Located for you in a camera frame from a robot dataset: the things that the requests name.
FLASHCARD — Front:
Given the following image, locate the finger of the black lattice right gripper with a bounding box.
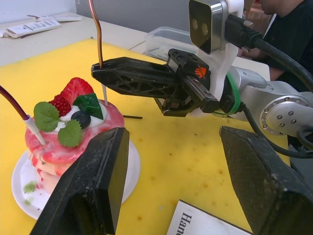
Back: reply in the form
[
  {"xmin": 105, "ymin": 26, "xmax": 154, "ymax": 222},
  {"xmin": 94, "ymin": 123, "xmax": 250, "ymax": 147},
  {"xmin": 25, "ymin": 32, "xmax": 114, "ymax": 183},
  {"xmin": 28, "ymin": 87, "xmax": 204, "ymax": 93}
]
[
  {"xmin": 102, "ymin": 56, "xmax": 176, "ymax": 74},
  {"xmin": 91, "ymin": 64, "xmax": 181, "ymax": 99}
]

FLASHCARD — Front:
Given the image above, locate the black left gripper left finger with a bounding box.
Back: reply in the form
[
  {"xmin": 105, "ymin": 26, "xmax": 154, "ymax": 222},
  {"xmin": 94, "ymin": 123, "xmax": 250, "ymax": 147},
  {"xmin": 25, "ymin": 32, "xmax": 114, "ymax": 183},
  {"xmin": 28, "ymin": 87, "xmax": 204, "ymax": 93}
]
[{"xmin": 29, "ymin": 126, "xmax": 130, "ymax": 235}]

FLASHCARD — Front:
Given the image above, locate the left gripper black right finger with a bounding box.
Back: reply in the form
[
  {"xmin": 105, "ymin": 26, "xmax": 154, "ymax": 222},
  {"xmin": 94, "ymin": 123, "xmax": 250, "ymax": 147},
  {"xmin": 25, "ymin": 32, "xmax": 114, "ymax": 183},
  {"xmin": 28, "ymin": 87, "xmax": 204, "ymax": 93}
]
[{"xmin": 219, "ymin": 125, "xmax": 313, "ymax": 235}]

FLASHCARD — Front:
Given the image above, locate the copper spiral candle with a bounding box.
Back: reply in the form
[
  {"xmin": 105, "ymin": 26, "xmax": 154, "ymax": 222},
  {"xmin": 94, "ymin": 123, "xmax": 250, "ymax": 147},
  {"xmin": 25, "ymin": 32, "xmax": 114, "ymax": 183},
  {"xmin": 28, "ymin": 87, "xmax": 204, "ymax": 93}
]
[{"xmin": 88, "ymin": 0, "xmax": 109, "ymax": 108}]

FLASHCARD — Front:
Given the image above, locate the pink cake with fruit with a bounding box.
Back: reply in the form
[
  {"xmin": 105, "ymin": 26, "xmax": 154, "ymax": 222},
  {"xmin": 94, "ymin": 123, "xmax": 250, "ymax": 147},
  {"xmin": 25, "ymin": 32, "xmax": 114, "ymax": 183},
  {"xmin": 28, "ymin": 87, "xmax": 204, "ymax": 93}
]
[{"xmin": 25, "ymin": 77, "xmax": 126, "ymax": 194}]

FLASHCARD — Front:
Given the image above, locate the white printed matchbox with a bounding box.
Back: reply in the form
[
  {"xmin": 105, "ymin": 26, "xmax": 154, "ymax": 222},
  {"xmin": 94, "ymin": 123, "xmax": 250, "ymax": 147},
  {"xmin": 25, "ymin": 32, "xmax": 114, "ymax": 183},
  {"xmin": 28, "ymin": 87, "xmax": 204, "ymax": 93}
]
[{"xmin": 166, "ymin": 199, "xmax": 254, "ymax": 235}]

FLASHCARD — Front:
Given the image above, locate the clear plastic container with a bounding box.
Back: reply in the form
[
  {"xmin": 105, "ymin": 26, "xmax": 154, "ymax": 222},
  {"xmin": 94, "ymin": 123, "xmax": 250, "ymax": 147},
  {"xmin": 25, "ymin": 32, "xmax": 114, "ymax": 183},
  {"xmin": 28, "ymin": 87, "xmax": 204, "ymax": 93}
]
[{"xmin": 146, "ymin": 26, "xmax": 199, "ymax": 61}]

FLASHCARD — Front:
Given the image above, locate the green rubber band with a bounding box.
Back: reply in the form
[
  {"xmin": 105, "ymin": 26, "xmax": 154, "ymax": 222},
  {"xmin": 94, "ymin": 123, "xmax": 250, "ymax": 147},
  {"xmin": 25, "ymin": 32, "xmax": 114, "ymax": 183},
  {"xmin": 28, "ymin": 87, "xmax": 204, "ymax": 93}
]
[{"xmin": 212, "ymin": 72, "xmax": 246, "ymax": 117}]

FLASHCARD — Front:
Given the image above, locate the white round plate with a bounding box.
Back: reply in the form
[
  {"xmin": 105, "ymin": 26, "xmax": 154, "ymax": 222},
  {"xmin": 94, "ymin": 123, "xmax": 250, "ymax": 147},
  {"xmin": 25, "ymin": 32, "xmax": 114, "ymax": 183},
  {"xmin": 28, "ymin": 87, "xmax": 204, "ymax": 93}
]
[{"xmin": 11, "ymin": 141, "xmax": 142, "ymax": 220}]

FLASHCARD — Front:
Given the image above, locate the yellow table mat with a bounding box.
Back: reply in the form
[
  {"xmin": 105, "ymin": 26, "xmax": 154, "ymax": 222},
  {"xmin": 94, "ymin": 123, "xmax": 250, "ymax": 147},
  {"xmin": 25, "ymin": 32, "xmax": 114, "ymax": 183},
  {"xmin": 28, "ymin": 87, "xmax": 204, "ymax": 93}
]
[{"xmin": 0, "ymin": 39, "xmax": 291, "ymax": 235}]

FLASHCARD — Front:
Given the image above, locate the white flat paper strip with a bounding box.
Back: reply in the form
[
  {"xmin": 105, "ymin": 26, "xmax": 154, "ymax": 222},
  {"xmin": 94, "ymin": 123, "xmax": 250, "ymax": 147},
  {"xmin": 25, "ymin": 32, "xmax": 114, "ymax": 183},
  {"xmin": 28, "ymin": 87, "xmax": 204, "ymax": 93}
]
[{"xmin": 26, "ymin": 14, "xmax": 83, "ymax": 23}]

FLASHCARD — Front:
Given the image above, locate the white printed flat package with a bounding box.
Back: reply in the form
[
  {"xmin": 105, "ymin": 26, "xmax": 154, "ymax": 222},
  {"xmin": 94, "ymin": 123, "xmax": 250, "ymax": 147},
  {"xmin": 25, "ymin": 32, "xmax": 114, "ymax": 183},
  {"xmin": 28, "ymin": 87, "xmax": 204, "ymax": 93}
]
[{"xmin": 6, "ymin": 19, "xmax": 62, "ymax": 39}]

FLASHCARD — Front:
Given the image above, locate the person in black shirt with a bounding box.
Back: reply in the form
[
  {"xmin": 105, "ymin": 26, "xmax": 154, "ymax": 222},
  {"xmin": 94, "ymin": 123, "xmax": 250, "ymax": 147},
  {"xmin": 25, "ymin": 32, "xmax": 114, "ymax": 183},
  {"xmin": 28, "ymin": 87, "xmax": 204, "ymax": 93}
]
[{"xmin": 241, "ymin": 0, "xmax": 313, "ymax": 93}]

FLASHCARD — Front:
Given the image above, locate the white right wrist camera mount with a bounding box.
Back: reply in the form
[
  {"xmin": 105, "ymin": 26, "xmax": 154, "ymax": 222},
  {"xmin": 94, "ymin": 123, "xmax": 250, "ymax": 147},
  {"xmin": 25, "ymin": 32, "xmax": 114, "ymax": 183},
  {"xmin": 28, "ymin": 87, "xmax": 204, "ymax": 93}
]
[{"xmin": 188, "ymin": 0, "xmax": 249, "ymax": 101}]

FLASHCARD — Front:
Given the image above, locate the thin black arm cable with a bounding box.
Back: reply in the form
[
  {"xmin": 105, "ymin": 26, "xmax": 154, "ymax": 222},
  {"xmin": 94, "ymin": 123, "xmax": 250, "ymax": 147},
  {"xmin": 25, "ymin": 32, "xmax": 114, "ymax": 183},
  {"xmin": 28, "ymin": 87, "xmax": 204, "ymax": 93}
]
[{"xmin": 243, "ymin": 106, "xmax": 313, "ymax": 159}]

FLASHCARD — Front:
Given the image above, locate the thick black camera cable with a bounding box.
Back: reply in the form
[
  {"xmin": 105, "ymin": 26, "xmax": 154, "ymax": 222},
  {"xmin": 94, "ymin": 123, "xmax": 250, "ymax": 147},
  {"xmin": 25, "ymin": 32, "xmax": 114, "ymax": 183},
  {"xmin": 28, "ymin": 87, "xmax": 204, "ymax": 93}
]
[{"xmin": 224, "ymin": 14, "xmax": 313, "ymax": 93}]

